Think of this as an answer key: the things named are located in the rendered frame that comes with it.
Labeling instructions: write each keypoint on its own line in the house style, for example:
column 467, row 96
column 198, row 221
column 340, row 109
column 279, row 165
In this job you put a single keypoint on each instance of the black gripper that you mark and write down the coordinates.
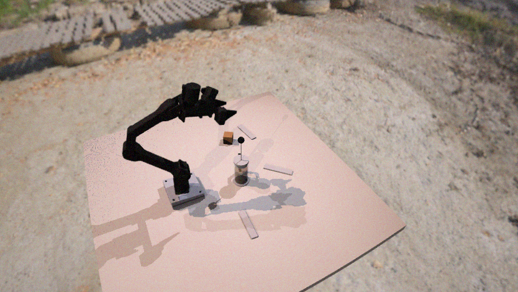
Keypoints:
column 221, row 114

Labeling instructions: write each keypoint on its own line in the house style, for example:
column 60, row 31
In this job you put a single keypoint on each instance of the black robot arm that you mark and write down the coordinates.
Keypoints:
column 168, row 110

